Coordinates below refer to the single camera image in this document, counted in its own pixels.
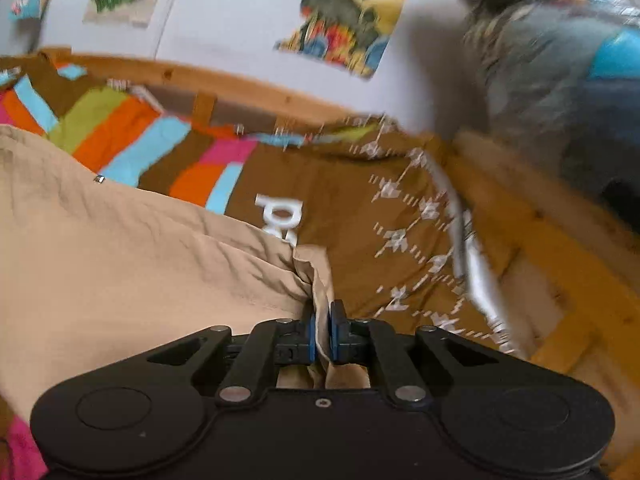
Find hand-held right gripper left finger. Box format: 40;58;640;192
144;300;318;408

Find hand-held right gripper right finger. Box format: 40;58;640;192
329;300;502;408

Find beige hooded jacket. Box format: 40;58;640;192
0;124;372;423

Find clear plastic bag of clothes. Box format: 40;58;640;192
432;0;640;233

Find brown colourful printed blanket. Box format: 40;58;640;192
0;55;531;480

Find wooden bed frame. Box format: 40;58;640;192
37;46;640;480

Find landscape wall poster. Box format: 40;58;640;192
273;0;422;79

